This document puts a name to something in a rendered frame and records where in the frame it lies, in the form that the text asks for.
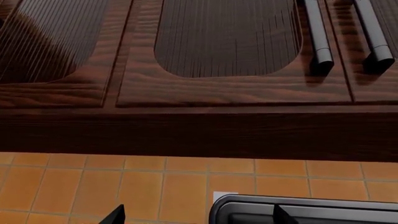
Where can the dark wood wall cabinet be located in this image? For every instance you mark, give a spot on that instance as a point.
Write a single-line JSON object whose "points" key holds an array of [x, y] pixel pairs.
{"points": [[199, 133]]}

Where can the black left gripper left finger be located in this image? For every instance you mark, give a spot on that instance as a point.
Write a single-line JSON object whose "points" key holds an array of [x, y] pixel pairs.
{"points": [[116, 216]]}

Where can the wood cabinet door glass panel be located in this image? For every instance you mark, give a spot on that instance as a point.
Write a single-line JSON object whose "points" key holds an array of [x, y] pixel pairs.
{"points": [[230, 58], [49, 53], [373, 77]]}

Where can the white wall outlet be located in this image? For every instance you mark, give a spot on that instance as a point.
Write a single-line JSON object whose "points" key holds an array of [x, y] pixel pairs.
{"points": [[220, 194]]}

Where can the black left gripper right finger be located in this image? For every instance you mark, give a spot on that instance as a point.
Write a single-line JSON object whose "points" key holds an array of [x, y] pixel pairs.
{"points": [[280, 216]]}

